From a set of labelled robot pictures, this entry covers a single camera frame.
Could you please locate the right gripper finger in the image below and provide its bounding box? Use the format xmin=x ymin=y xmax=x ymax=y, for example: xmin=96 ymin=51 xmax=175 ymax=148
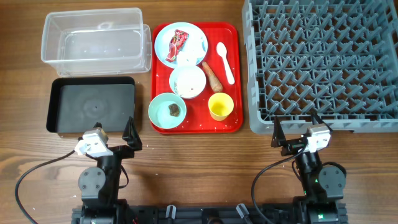
xmin=311 ymin=112 xmax=333 ymax=133
xmin=271 ymin=116 xmax=286 ymax=147

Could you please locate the mint green bowl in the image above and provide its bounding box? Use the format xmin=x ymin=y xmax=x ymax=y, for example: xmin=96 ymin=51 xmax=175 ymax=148
xmin=148 ymin=93 xmax=187 ymax=129

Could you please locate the brown food chunk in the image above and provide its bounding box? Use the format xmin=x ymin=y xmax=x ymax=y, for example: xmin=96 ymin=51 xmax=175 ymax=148
xmin=169 ymin=103 xmax=180 ymax=117

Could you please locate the yellow plastic cup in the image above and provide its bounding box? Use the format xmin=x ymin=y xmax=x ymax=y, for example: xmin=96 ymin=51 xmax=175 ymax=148
xmin=208 ymin=93 xmax=234 ymax=121

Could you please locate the light blue bowl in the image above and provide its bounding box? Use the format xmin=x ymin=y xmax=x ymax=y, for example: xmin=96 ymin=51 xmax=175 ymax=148
xmin=169 ymin=65 xmax=206 ymax=99

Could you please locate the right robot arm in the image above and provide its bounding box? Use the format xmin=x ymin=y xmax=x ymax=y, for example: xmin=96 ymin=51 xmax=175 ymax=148
xmin=271 ymin=114 xmax=348 ymax=224

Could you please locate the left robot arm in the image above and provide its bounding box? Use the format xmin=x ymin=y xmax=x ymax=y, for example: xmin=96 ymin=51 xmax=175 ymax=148
xmin=71 ymin=117 xmax=142 ymax=224

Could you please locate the black waste tray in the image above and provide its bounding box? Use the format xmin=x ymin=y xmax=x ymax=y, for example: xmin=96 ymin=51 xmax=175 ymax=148
xmin=46 ymin=77 xmax=136 ymax=134

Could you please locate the grey dishwasher rack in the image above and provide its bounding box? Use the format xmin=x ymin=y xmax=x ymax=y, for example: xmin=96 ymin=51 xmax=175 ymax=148
xmin=242 ymin=0 xmax=397 ymax=134

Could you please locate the red serving tray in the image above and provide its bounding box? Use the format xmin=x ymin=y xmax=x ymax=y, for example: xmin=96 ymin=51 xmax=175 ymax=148
xmin=151 ymin=22 xmax=244 ymax=134

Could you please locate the orange carrot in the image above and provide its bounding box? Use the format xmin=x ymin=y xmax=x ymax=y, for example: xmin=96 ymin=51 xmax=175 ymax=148
xmin=201 ymin=62 xmax=223 ymax=93

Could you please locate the clear plastic bin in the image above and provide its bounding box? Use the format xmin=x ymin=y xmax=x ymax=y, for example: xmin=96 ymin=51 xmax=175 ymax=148
xmin=41 ymin=7 xmax=152 ymax=77

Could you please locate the light blue plate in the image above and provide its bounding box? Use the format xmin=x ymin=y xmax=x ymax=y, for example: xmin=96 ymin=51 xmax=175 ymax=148
xmin=154 ymin=22 xmax=208 ymax=68

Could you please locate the white plastic spoon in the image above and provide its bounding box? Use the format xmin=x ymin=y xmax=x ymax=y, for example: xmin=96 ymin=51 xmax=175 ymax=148
xmin=216 ymin=42 xmax=235 ymax=85

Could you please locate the red snack wrapper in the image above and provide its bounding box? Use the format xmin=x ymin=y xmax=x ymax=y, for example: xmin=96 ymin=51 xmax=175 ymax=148
xmin=165 ymin=29 xmax=189 ymax=62

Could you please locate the crumpled white tissue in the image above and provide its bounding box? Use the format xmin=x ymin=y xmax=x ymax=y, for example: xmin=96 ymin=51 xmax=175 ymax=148
xmin=177 ymin=31 xmax=206 ymax=67

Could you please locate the left black cable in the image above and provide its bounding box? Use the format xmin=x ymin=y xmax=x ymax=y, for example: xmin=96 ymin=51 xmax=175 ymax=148
xmin=14 ymin=149 xmax=77 ymax=224

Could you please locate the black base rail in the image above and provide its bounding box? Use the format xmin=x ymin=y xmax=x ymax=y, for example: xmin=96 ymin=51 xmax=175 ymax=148
xmin=70 ymin=203 xmax=348 ymax=224

